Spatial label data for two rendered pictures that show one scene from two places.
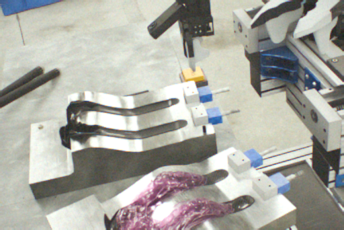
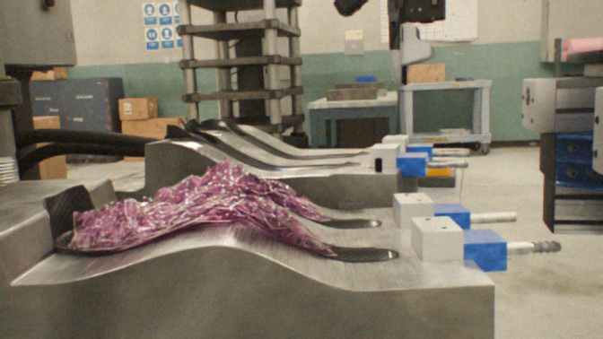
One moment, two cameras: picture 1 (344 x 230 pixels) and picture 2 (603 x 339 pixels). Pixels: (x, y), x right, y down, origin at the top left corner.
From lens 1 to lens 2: 89 cm
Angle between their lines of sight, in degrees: 35
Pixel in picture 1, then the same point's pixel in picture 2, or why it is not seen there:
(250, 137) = not seen: outside the picture
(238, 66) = (580, 317)
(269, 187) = (441, 229)
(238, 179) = (393, 232)
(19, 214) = not seen: hidden behind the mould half
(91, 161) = (172, 174)
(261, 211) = (396, 271)
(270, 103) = not seen: outside the picture
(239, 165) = (404, 204)
